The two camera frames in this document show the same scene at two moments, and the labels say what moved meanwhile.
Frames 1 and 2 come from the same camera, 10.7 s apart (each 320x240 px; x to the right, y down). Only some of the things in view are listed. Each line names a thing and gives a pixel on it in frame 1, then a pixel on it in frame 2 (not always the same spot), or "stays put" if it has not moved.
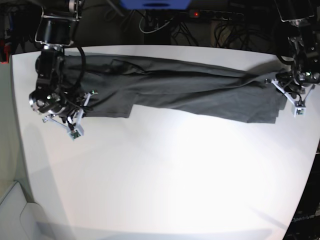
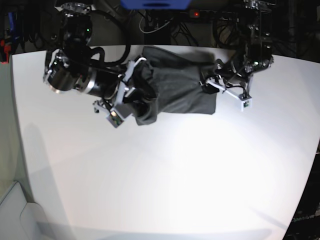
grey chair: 21,220 stays put
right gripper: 292,83 → 234,71
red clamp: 6,48 stays put
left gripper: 70,109 → 114,94
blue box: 156,4 stays put
